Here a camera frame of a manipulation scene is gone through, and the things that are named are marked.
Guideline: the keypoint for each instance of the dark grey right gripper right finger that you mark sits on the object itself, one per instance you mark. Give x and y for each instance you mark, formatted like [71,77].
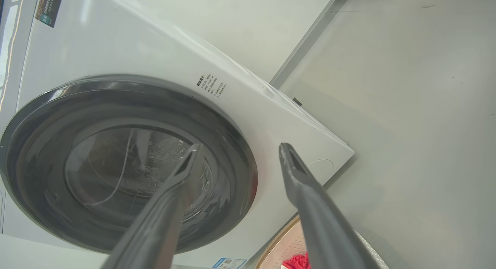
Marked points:
[323,222]

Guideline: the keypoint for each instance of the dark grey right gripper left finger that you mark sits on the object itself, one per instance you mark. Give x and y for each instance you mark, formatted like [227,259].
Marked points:
[155,226]

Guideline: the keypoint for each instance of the white woven laundry basket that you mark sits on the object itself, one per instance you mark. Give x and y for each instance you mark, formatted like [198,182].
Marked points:
[286,247]

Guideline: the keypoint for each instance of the red garment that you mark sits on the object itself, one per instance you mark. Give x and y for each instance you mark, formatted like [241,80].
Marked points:
[297,262]

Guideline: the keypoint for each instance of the dark round washing machine door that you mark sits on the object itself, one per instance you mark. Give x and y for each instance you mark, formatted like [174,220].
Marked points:
[116,172]

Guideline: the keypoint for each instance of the white front-loading washing machine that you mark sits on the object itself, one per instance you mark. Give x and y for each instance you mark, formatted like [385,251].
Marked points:
[135,48]

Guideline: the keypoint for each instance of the grey skirting strip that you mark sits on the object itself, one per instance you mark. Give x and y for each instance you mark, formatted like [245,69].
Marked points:
[306,38]

